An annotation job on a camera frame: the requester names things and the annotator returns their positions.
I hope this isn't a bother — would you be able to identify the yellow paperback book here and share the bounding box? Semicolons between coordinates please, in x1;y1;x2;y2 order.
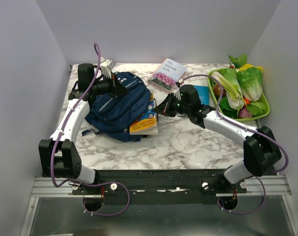
129;93;158;135

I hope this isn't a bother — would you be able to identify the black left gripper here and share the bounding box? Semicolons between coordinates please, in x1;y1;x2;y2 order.
91;72;130;98

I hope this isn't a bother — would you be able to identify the white green bok choy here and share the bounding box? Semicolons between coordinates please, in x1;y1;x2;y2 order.
211;68;244;113

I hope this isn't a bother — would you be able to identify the black mounting rail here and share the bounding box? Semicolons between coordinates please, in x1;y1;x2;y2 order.
62;169;246;207

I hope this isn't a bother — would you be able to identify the white book with pink roses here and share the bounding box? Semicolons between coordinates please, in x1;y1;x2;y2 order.
148;58;187;93

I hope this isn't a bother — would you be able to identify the brown round fruit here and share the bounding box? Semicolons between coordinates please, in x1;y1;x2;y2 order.
212;84;226;97

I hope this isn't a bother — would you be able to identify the teal blue hardcover book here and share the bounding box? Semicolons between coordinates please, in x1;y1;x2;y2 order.
194;85;209;105

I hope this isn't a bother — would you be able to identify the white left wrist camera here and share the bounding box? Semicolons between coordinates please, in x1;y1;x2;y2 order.
100;59;116;78

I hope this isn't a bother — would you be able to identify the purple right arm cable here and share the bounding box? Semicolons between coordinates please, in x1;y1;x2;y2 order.
178;74;289;214

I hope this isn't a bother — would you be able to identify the purple onion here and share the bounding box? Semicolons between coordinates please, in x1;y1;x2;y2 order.
238;106;253;119

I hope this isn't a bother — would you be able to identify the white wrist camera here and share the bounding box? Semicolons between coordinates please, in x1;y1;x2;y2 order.
176;82;184;88
100;59;116;78

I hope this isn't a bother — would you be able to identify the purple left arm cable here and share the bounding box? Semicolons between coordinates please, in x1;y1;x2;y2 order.
50;43;131;218

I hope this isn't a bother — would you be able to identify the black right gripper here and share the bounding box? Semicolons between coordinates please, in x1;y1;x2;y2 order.
153;92;191;118

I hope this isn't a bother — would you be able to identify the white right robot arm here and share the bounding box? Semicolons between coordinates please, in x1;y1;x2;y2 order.
153;85;282;193

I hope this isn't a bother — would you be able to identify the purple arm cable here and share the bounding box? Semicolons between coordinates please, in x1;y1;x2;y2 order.
178;74;289;214
50;43;131;218

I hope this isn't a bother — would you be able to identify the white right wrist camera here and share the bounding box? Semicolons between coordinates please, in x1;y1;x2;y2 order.
176;82;184;88

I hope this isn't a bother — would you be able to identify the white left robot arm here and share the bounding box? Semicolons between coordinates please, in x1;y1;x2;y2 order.
38;59;118;194

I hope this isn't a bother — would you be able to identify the green plastic vegetable tray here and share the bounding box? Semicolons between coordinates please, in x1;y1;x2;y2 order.
208;66;270;121

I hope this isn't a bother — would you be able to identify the green lettuce head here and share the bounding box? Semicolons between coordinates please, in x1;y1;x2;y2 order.
237;67;263;101

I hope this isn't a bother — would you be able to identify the navy blue student backpack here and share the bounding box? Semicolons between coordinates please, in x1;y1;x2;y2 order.
85;72;151;142

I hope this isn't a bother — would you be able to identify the aluminium frame rail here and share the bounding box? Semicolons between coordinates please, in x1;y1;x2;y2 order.
19;176;83;236

